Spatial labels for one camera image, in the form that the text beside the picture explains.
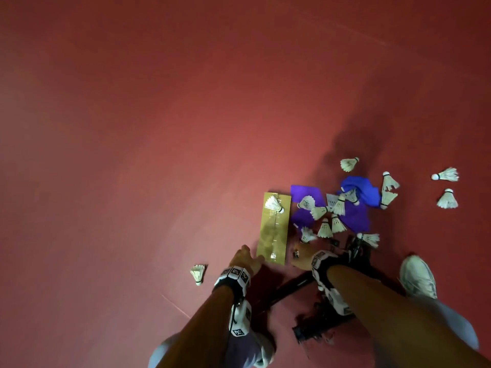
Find person's left forearm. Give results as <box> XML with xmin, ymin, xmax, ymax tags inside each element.
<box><xmin>157</xmin><ymin>285</ymin><xmax>235</xmax><ymax>368</ymax></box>

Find purple cloth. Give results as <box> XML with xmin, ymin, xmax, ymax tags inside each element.
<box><xmin>290</xmin><ymin>185</ymin><xmax>371</xmax><ymax>234</ymax></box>

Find person's right forearm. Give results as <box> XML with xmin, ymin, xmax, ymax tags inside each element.
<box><xmin>328</xmin><ymin>264</ymin><xmax>491</xmax><ymax>368</ymax></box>

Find black wristband with marker tiles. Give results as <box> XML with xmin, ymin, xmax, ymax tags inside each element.
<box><xmin>213</xmin><ymin>266</ymin><xmax>251</xmax><ymax>303</ymax></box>
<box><xmin>311</xmin><ymin>250</ymin><xmax>340</xmax><ymax>292</ymax></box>

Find blue cloth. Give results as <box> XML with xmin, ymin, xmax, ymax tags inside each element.
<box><xmin>339</xmin><ymin>176</ymin><xmax>382</xmax><ymax>208</ymax></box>

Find white shuttlecocks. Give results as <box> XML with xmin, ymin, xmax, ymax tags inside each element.
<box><xmin>190</xmin><ymin>156</ymin><xmax>460</xmax><ymax>287</ymax></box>

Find person's right hand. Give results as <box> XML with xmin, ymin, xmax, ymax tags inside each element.
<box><xmin>293</xmin><ymin>242</ymin><xmax>326</xmax><ymax>271</ymax></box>

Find person's left hand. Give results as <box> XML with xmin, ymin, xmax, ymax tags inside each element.
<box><xmin>229</xmin><ymin>245</ymin><xmax>265</xmax><ymax>277</ymax></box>

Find person's right shoe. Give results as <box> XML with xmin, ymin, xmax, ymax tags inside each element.
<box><xmin>398</xmin><ymin>255</ymin><xmax>438</xmax><ymax>300</ymax></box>

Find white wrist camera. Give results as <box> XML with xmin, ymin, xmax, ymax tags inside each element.
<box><xmin>229</xmin><ymin>301</ymin><xmax>253</xmax><ymax>338</ymax></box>
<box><xmin>322</xmin><ymin>285</ymin><xmax>353</xmax><ymax>317</ymax></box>

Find long brown cardboard box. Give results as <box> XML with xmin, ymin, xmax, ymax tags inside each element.
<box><xmin>256</xmin><ymin>192</ymin><xmax>292</xmax><ymax>266</ymax></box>

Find person's grey trousers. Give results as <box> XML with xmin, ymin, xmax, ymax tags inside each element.
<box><xmin>147</xmin><ymin>296</ymin><xmax>480</xmax><ymax>368</ymax></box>

